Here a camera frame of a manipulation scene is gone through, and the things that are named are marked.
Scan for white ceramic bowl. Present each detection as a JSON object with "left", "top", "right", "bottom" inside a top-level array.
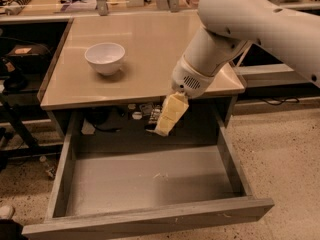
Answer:
[{"left": 84, "top": 43, "right": 125, "bottom": 76}]

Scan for sticker label under tabletop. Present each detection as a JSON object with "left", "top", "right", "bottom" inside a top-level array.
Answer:
[{"left": 139, "top": 102, "right": 154, "bottom": 116}]

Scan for black metal stand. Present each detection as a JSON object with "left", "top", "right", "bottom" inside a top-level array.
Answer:
[{"left": 0, "top": 96, "right": 62, "bottom": 158}]

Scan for black rxbar chocolate bar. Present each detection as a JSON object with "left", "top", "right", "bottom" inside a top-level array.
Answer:
[{"left": 145, "top": 105, "right": 162, "bottom": 132}]

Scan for beige top cabinet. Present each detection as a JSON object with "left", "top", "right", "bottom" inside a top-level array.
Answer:
[{"left": 37, "top": 11, "right": 248, "bottom": 142}]

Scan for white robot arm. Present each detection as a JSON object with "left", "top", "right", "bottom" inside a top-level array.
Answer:
[{"left": 155, "top": 0, "right": 320, "bottom": 136}]

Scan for white shoe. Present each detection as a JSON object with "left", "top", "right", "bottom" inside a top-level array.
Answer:
[{"left": 0, "top": 205, "right": 15, "bottom": 219}]

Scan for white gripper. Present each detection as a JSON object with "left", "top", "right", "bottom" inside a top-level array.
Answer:
[{"left": 155, "top": 56, "right": 214, "bottom": 136}]

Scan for black handled stick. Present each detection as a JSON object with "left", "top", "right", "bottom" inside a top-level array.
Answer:
[{"left": 235, "top": 44, "right": 252, "bottom": 67}]

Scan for plastic bottle on floor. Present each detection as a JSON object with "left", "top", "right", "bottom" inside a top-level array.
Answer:
[{"left": 39, "top": 155, "right": 56, "bottom": 179}]

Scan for open grey wooden drawer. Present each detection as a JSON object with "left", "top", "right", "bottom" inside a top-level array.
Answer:
[{"left": 23, "top": 109, "right": 274, "bottom": 240}]

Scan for black cable on floor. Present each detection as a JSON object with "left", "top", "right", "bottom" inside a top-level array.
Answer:
[{"left": 259, "top": 96, "right": 301, "bottom": 106}]

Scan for black bag with label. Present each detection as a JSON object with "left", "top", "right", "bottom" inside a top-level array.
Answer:
[{"left": 5, "top": 44, "right": 51, "bottom": 67}]

